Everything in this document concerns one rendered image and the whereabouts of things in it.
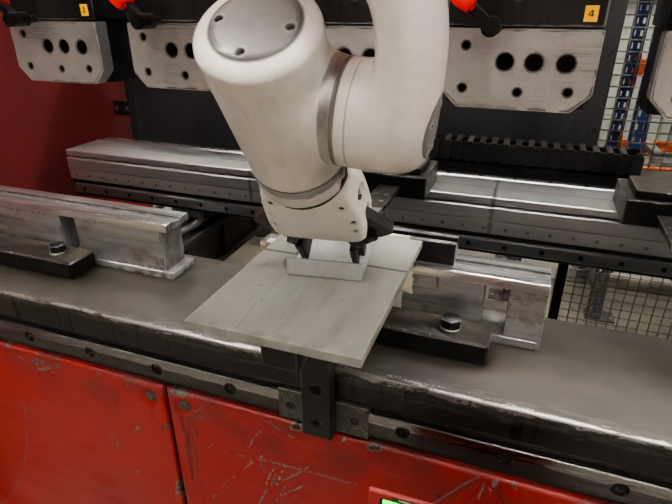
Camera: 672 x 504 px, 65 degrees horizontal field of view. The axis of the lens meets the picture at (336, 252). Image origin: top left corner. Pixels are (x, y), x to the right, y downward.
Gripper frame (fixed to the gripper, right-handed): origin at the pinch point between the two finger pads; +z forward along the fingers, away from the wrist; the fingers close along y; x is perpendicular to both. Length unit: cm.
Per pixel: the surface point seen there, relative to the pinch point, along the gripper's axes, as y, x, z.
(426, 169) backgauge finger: -8.9, -25.0, 21.3
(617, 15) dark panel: -39, -59, 19
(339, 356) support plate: -4.7, 14.6, -9.0
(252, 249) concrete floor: 92, -86, 207
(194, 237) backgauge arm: 37, -16, 37
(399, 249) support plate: -7.5, -2.7, 5.4
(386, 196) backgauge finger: -3.5, -16.4, 16.4
